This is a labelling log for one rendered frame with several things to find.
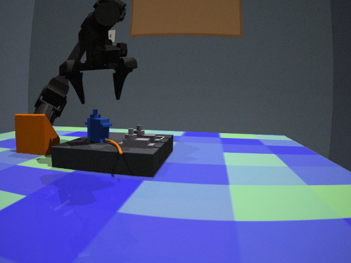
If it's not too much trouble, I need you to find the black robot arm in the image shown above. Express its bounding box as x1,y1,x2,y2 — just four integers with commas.
33,0,128,125

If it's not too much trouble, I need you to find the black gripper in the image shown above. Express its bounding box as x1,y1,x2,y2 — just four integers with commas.
59,35,138,104

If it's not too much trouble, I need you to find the blue micro servo with orange cable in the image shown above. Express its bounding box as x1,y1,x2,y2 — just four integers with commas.
85,109,122,155

